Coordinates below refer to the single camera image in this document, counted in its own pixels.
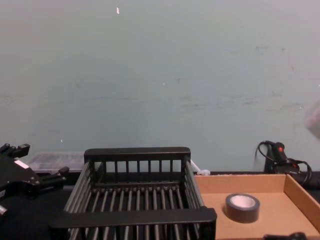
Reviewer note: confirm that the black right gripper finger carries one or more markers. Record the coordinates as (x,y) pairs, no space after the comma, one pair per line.
(296,236)

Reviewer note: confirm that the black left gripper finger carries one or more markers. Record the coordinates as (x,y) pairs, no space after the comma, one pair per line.
(53,176)
(21,150)

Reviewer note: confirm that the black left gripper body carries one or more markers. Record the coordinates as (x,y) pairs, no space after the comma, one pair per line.
(17,176)

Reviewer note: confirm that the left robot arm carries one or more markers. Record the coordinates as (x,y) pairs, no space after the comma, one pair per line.
(2,210)

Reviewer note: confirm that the silver tape roll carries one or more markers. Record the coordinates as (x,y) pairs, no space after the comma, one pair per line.
(241,213)

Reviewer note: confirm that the clear plastic case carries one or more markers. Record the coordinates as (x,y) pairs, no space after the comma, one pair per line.
(57,161)

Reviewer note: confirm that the shallow brown cardboard tray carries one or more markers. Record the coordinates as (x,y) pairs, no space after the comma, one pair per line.
(272,220)

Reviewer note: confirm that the black table cloth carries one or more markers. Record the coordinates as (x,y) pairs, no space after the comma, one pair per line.
(25,222)

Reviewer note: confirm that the black rack with steel bars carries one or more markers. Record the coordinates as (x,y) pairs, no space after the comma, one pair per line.
(132,217)

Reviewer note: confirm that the small white plastic piece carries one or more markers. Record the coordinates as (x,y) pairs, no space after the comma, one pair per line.
(203,172)

